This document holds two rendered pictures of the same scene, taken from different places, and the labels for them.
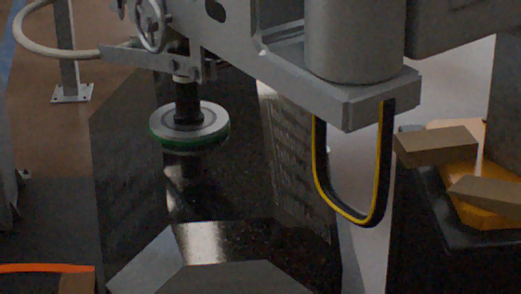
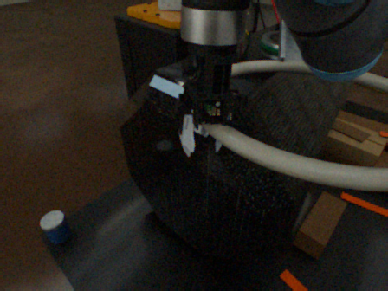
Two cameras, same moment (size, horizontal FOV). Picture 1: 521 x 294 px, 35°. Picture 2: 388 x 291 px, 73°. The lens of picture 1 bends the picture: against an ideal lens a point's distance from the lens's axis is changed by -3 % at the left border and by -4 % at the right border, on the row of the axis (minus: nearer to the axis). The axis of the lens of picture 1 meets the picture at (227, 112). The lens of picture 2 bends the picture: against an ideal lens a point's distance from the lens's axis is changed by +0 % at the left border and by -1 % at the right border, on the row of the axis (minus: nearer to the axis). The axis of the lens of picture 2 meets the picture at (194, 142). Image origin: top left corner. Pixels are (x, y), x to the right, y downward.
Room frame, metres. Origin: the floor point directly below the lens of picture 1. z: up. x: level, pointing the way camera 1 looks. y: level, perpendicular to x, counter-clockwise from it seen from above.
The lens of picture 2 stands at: (3.10, 0.60, 1.17)
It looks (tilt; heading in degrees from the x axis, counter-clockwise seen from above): 39 degrees down; 225
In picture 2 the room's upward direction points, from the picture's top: straight up
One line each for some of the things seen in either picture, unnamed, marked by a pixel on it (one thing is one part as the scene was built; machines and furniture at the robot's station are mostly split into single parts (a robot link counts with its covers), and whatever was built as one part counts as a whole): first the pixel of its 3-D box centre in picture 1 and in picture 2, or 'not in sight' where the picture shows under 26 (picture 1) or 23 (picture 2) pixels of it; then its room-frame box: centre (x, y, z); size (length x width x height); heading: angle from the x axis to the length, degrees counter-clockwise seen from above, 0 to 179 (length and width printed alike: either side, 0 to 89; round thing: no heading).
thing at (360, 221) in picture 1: (349, 152); not in sight; (1.49, -0.24, 1.03); 0.23 x 0.03 x 0.32; 32
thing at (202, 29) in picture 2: not in sight; (215, 24); (2.80, 0.35, 1.07); 0.10 x 0.09 x 0.05; 151
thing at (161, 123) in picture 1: (188, 120); (288, 40); (2.05, 0.10, 0.82); 0.21 x 0.21 x 0.01
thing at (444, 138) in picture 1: (435, 146); not in sight; (1.89, -0.54, 0.81); 0.20 x 0.10 x 0.05; 99
